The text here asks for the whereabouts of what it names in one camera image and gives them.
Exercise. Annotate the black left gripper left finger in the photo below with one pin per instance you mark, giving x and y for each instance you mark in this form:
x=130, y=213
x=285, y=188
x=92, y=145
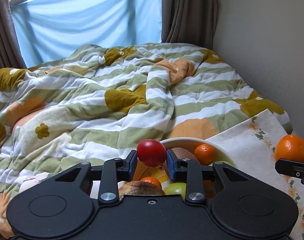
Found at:
x=110, y=174

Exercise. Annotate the red yellow apple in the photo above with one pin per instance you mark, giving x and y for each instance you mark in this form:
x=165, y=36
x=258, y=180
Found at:
x=139, y=188

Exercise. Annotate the brown left curtain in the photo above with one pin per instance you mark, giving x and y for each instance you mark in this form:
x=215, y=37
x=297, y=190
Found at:
x=10, y=55

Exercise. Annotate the large orange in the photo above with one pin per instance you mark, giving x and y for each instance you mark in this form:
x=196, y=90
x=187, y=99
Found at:
x=290, y=147

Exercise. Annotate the brown curtain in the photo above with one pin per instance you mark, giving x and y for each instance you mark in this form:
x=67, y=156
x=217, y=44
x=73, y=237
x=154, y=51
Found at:
x=10, y=55
x=189, y=21

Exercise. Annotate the orange tangerine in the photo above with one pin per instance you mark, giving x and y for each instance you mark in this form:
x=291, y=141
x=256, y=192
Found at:
x=152, y=180

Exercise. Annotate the cream duck pattern bowl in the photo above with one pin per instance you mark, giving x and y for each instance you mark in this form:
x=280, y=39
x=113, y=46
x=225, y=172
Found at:
x=161, y=172

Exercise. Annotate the light blue window sheet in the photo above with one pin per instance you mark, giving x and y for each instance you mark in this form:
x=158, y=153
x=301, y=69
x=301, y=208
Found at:
x=48, y=30

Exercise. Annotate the white floral tablecloth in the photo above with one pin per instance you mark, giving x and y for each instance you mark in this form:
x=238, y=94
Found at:
x=249, y=145

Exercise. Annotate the small orange mandarin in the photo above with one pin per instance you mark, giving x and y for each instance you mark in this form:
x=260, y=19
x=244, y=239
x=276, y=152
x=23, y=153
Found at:
x=205, y=154

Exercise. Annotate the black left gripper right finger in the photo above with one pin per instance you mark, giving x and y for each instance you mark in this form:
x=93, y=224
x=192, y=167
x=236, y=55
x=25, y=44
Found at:
x=191, y=173

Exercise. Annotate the brown kiwi fruit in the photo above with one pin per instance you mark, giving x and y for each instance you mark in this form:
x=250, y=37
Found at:
x=182, y=153

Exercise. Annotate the red tomato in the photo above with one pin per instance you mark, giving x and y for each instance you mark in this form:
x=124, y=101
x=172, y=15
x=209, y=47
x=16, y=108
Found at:
x=151, y=153

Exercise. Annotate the brown right curtain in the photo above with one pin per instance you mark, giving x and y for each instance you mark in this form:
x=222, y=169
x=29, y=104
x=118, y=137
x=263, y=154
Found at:
x=189, y=21

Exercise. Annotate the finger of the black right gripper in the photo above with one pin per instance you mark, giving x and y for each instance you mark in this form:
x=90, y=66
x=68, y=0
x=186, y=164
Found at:
x=290, y=168

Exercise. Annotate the green apple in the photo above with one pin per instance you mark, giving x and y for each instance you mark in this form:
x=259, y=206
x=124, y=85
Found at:
x=176, y=188

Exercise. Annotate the striped floral quilt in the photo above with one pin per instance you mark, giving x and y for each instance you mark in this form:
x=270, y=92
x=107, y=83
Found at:
x=99, y=103

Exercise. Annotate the green lime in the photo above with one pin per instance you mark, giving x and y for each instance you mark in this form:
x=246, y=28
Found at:
x=221, y=162

